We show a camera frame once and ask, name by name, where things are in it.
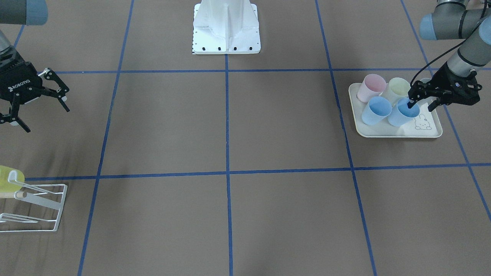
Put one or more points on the pink plastic cup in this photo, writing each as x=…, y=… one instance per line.
x=373, y=85

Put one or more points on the cream plastic tray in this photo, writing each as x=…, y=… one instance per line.
x=426, y=125

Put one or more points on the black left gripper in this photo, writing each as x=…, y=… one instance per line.
x=442, y=79

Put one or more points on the pale green plastic cup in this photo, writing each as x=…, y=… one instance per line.
x=396, y=89

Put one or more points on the white wire cup rack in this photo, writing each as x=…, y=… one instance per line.
x=51, y=196

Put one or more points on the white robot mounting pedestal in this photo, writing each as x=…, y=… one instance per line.
x=226, y=27

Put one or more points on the blue plastic cup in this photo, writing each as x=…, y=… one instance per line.
x=403, y=112
x=377, y=109

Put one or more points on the yellow plastic cup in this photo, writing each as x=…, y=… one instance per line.
x=11, y=180

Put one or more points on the grey plastic cup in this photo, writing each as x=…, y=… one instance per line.
x=428, y=100

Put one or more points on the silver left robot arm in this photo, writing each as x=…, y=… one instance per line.
x=452, y=20

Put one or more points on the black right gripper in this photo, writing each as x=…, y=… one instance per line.
x=20, y=85

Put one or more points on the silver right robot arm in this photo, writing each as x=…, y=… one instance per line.
x=27, y=13

